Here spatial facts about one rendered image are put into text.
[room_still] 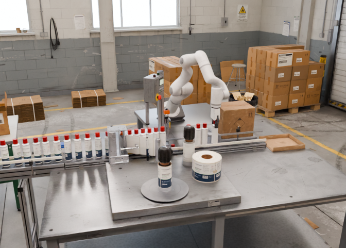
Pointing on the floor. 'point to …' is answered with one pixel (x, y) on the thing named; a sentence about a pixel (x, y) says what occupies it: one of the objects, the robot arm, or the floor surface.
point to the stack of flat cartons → (26, 108)
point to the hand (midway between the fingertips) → (214, 125)
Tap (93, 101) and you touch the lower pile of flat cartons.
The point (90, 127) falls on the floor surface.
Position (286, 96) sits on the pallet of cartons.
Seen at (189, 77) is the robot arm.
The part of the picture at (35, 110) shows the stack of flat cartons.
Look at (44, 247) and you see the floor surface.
